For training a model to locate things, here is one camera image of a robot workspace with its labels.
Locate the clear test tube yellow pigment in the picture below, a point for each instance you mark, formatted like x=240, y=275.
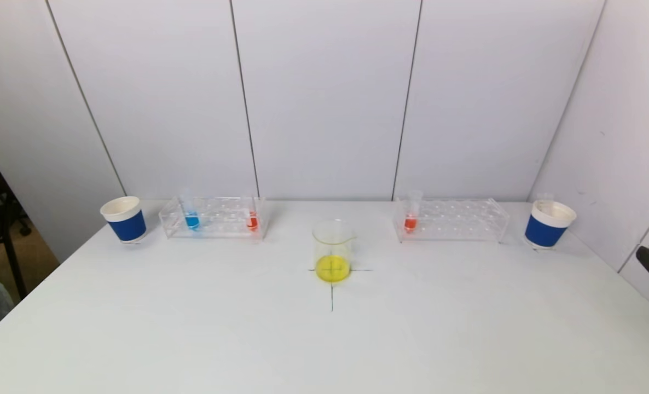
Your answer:
x=545, y=198

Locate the clear acrylic test tube rack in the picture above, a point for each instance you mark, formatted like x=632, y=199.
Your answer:
x=220, y=221
x=456, y=221

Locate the red pigment test tube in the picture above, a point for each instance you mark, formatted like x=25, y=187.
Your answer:
x=252, y=221
x=410, y=222

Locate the clear glass beaker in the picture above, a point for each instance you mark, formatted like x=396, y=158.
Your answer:
x=332, y=262

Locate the blue pigment test tube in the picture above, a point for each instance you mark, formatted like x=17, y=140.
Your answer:
x=191, y=220

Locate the blue white paper cup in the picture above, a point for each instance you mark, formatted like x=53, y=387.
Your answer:
x=544, y=231
x=126, y=224

